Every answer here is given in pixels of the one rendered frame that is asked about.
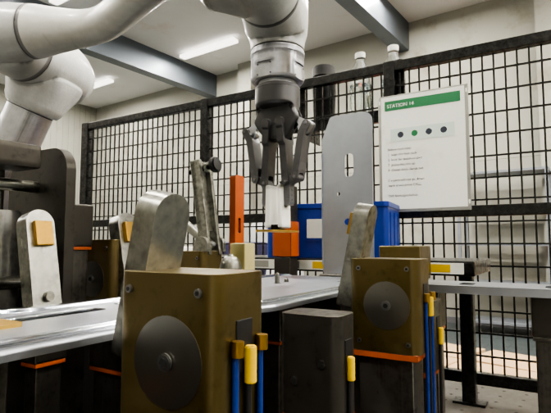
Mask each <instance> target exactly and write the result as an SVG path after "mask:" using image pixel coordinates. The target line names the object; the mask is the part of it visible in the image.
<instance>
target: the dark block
mask: <svg viewBox="0 0 551 413"><path fill-rule="evenodd" d="M92 240H93V206H92V205H85V204H75V233H74V258H73V284H72V301H73V302H77V301H85V300H86V297H87V270H88V251H87V250H91V249H92V247H91V246H92ZM84 351H85V346H83V347H76V348H72V349H67V350H66V357H65V358H66V362H63V363H61V385H60V410H59V413H83V405H84Z"/></svg>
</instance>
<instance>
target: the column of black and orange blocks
mask: <svg viewBox="0 0 551 413"><path fill-rule="evenodd" d="M297 220H298V188H297V187H296V186H294V205H293V206H290V229H285V230H299V222H298V221H297ZM273 256H278V257H275V258H274V274H275V273H276V272H278V273H279V274H283V273H286V274H291V275H298V258H297V257H292V256H299V233H273Z"/></svg>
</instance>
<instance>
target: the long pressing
mask: <svg viewBox="0 0 551 413"><path fill-rule="evenodd" d="M279 275H280V283H279V284H275V274H272V275H262V313H263V312H271V311H279V310H284V309H287V308H290V307H295V306H301V305H305V304H308V303H312V302H319V301H322V300H326V299H330V298H333V297H337V296H338V291H339V290H338V287H339V283H340V279H341V277H329V276H308V275H291V274H286V273H283V274H279ZM285 278H288V279H289V282H285ZM119 301H120V297H106V298H99V299H92V300H85V301H77V302H64V303H58V304H50V305H43V306H28V307H16V308H2V309H0V319H4V320H15V321H21V322H22V326H21V327H16V328H11V329H1V330H0V364H2V363H6V362H10V361H17V360H21V359H25V358H29V357H33V356H40V355H44V354H48V353H53V352H59V351H64V350H67V349H72V348H76V347H83V346H87V345H91V344H95V343H102V342H106V341H110V340H113V335H114V330H115V326H116V317H117V312H118V306H119Z"/></svg>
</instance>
